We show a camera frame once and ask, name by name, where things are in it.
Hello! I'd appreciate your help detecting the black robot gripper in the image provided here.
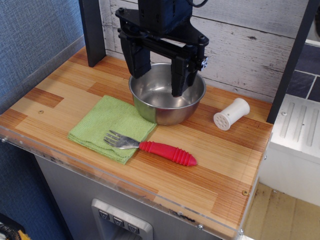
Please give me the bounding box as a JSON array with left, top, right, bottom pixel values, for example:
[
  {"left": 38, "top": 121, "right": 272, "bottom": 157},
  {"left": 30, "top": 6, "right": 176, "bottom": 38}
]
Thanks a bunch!
[{"left": 115, "top": 0, "right": 209, "bottom": 97}]

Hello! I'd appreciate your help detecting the silver metal bowl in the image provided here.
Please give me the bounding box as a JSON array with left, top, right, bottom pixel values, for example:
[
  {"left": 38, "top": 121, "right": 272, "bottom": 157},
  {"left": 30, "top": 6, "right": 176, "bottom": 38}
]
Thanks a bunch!
[{"left": 128, "top": 63, "right": 206, "bottom": 125}]

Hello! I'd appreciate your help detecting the green folded cloth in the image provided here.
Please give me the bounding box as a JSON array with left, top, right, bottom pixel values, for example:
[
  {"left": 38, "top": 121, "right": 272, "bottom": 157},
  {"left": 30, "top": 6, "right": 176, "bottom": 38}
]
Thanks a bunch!
[{"left": 67, "top": 95, "right": 157, "bottom": 165}]

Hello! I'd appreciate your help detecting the white plastic salt shaker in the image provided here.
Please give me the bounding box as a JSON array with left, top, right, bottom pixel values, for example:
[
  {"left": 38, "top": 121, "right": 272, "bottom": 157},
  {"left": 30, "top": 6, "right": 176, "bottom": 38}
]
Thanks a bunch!
[{"left": 213, "top": 98, "right": 250, "bottom": 131}]

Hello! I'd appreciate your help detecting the silver toy fridge cabinet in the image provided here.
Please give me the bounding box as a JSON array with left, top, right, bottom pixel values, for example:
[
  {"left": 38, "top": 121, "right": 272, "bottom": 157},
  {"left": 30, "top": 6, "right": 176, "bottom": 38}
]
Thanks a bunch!
[{"left": 36, "top": 156, "right": 240, "bottom": 240}]

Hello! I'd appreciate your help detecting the toy ice dispenser panel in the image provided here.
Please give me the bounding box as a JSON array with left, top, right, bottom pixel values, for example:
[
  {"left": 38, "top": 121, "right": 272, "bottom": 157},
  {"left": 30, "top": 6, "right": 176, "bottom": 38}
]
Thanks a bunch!
[{"left": 91, "top": 198, "right": 154, "bottom": 240}]

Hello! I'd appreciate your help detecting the white toy sink unit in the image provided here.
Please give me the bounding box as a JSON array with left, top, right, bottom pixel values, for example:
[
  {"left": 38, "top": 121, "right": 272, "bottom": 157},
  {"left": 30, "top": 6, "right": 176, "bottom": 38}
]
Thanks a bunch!
[{"left": 259, "top": 94, "right": 320, "bottom": 205}]

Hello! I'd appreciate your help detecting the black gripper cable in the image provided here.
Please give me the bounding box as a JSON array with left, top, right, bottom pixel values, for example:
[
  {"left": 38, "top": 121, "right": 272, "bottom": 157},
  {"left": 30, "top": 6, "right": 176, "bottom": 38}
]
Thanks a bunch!
[{"left": 188, "top": 0, "right": 210, "bottom": 8}]

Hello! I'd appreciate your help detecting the fork with red handle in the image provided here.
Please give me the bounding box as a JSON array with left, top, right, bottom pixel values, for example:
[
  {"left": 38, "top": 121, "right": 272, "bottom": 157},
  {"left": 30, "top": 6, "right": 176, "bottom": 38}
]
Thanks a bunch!
[{"left": 104, "top": 130, "right": 198, "bottom": 167}]

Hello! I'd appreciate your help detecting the dark left shelf post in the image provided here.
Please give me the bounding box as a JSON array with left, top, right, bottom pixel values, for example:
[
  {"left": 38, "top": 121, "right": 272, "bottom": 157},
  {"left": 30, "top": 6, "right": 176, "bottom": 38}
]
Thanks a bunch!
[{"left": 78, "top": 0, "right": 106, "bottom": 67}]

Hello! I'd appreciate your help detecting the dark shelf post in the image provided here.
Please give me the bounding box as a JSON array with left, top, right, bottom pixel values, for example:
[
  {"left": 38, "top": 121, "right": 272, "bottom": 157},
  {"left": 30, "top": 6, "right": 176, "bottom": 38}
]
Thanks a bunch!
[
  {"left": 78, "top": 0, "right": 106, "bottom": 67},
  {"left": 266, "top": 0, "right": 320, "bottom": 124}
]

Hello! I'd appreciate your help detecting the dark right shelf post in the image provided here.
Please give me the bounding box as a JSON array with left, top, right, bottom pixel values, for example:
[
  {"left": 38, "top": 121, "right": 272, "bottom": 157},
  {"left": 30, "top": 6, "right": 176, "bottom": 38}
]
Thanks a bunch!
[{"left": 266, "top": 0, "right": 320, "bottom": 124}]

